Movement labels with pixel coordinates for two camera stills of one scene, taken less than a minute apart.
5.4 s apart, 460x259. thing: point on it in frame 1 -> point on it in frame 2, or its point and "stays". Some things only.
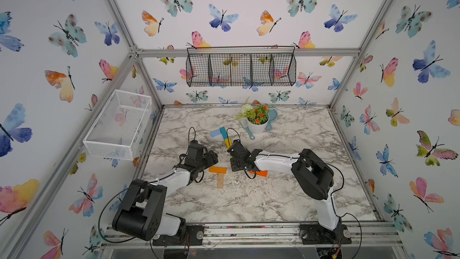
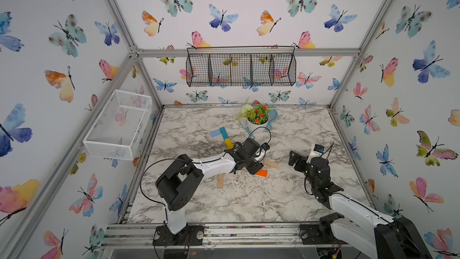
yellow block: [229, 143] stays
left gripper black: [211, 158] -> [256, 168]
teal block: [224, 133] stays
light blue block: [212, 133] stays
